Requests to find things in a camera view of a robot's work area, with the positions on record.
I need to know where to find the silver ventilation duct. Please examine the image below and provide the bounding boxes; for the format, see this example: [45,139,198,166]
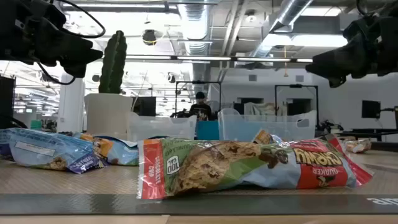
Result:
[176,0,216,82]
[248,0,315,60]

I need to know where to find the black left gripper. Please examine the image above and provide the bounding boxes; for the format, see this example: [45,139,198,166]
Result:
[14,0,104,79]

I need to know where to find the white hexagonal plant pot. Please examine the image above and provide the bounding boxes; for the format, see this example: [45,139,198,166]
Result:
[83,93,134,141]

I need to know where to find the person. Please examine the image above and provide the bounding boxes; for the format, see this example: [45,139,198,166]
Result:
[188,91,214,121]

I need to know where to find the red green Chewy granola bar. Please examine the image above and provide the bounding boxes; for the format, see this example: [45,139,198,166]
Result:
[136,133,374,200]

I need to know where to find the long ceiling light bar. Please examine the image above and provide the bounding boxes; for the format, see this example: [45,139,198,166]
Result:
[125,55,313,63]

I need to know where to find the black monitor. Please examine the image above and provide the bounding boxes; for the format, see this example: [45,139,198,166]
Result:
[361,100,382,119]
[0,75,17,129]
[133,96,157,118]

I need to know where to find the blue granola bar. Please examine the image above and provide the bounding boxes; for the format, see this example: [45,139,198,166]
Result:
[0,127,106,175]
[341,138,373,154]
[73,132,140,167]

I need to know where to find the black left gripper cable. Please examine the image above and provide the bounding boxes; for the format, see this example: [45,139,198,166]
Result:
[36,0,107,86]

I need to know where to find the teal plastic bin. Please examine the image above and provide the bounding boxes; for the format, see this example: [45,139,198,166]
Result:
[195,119,220,141]

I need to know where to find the black round ceiling fixture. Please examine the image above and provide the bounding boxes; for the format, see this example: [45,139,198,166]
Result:
[142,29,157,46]

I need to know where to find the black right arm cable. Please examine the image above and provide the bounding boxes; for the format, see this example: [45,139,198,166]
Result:
[355,0,369,17]

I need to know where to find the brown yellow granola bar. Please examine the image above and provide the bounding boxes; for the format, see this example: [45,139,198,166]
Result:
[252,129,283,146]

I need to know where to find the green cactus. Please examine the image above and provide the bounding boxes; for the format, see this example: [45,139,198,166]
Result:
[98,30,128,95]

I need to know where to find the clear plastic bin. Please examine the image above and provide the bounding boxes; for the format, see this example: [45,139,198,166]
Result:
[127,111,198,143]
[217,108,318,143]

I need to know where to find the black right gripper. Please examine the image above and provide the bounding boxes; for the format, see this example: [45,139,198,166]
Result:
[305,16,398,89]

